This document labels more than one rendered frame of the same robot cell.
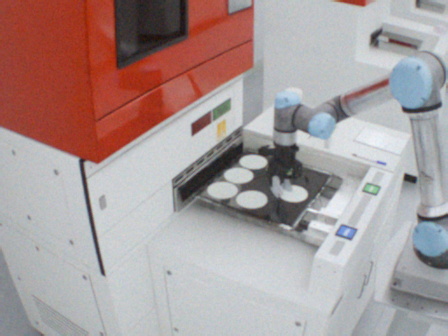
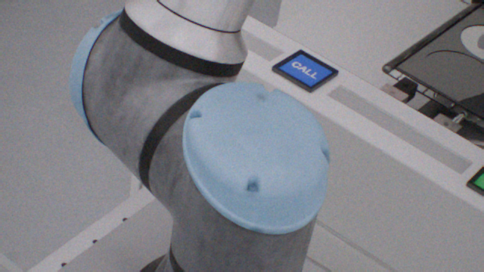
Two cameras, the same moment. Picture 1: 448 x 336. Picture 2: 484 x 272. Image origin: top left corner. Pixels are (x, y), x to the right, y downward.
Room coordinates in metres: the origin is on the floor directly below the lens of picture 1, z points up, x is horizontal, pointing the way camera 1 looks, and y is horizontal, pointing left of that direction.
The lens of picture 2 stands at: (1.06, -1.29, 1.59)
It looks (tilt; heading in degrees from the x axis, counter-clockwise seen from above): 38 degrees down; 91
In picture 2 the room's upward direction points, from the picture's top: 11 degrees clockwise
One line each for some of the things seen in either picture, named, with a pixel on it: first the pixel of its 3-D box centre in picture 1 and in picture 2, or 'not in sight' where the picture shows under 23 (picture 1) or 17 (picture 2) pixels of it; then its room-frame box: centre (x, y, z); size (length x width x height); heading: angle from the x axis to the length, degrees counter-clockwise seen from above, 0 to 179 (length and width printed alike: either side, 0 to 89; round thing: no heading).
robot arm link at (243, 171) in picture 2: not in sight; (244, 183); (1.06, -0.68, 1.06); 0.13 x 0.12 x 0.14; 136
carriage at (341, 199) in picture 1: (337, 211); not in sight; (1.34, -0.38, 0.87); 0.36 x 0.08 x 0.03; 149
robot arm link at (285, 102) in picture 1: (287, 111); not in sight; (1.35, -0.19, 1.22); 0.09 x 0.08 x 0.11; 46
